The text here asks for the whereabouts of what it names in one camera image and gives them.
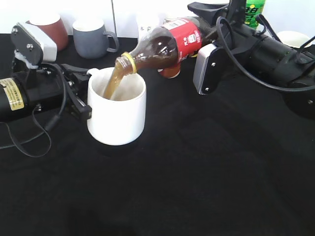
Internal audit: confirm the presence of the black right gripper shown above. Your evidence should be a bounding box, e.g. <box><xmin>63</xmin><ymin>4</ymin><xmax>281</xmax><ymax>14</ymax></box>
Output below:
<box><xmin>187</xmin><ymin>2</ymin><xmax>267</xmax><ymax>74</ymax></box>

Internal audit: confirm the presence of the grey ceramic mug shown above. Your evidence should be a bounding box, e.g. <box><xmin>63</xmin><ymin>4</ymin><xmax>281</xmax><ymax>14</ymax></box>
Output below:
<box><xmin>72</xmin><ymin>17</ymin><xmax>120</xmax><ymax>59</ymax></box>

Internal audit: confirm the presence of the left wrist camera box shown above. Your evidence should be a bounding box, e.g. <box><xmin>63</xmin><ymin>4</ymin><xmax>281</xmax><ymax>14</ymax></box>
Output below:
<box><xmin>11</xmin><ymin>22</ymin><xmax>57</xmax><ymax>69</ymax></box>

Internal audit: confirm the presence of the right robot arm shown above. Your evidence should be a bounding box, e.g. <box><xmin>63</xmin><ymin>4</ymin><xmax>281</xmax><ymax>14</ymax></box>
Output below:
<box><xmin>188</xmin><ymin>0</ymin><xmax>315</xmax><ymax>119</ymax></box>

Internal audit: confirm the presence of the red-brown ceramic cup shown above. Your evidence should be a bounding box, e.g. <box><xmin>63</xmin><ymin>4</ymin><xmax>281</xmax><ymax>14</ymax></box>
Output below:
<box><xmin>27</xmin><ymin>12</ymin><xmax>68</xmax><ymax>52</ymax></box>

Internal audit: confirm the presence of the green sprite bottle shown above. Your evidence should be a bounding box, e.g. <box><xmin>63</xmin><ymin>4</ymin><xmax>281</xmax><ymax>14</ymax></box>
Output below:
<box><xmin>245</xmin><ymin>0</ymin><xmax>266</xmax><ymax>29</ymax></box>

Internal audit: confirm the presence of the cola bottle with red label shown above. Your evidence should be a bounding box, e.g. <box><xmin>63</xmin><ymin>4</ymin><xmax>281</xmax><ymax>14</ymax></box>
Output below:
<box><xmin>115</xmin><ymin>17</ymin><xmax>218</xmax><ymax>74</ymax></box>

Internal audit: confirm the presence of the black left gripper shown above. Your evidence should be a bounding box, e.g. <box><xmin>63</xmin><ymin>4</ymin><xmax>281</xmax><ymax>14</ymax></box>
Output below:
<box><xmin>23</xmin><ymin>63</ymin><xmax>92</xmax><ymax>121</ymax></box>

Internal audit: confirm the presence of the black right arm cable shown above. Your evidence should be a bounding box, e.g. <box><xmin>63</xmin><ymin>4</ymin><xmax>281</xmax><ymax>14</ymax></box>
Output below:
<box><xmin>216</xmin><ymin>14</ymin><xmax>315</xmax><ymax>93</ymax></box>

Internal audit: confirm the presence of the white ceramic mug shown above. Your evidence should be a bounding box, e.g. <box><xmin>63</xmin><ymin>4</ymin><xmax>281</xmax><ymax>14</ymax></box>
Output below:
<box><xmin>87</xmin><ymin>67</ymin><xmax>147</xmax><ymax>146</ymax></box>

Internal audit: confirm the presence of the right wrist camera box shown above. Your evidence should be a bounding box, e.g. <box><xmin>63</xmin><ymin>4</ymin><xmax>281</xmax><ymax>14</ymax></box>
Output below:
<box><xmin>193</xmin><ymin>44</ymin><xmax>230</xmax><ymax>95</ymax></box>

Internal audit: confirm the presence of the black table mat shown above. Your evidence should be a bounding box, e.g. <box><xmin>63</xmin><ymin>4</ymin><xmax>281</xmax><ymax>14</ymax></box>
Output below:
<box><xmin>0</xmin><ymin>33</ymin><xmax>315</xmax><ymax>236</ymax></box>

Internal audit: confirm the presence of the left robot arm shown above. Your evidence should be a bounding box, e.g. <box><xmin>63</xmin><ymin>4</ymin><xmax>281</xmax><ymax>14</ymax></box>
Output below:
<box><xmin>0</xmin><ymin>63</ymin><xmax>92</xmax><ymax>121</ymax></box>

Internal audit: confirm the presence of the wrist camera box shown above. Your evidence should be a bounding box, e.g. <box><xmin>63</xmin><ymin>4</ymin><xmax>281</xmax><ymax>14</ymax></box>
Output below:
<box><xmin>11</xmin><ymin>22</ymin><xmax>57</xmax><ymax>69</ymax></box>
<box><xmin>193</xmin><ymin>44</ymin><xmax>230</xmax><ymax>95</ymax></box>

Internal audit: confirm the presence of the white paper cup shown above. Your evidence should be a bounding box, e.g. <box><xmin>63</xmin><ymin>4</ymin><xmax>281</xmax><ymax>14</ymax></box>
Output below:
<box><xmin>276</xmin><ymin>30</ymin><xmax>310</xmax><ymax>48</ymax></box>

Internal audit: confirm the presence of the white carton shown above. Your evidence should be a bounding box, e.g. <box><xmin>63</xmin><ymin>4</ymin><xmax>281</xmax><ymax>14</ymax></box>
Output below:
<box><xmin>136</xmin><ymin>13</ymin><xmax>160</xmax><ymax>42</ymax></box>

